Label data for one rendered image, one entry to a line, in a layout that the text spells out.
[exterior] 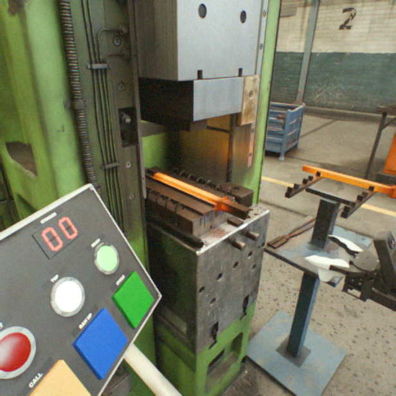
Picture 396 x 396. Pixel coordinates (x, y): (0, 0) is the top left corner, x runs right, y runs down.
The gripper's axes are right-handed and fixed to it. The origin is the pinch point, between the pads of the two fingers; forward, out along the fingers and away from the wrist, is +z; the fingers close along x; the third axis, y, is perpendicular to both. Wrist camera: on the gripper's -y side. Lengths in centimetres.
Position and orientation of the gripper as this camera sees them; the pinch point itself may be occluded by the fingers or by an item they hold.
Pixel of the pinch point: (318, 244)
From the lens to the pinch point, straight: 81.3
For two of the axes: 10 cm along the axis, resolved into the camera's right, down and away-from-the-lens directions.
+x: 7.0, -3.2, 6.4
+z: -7.1, -3.2, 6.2
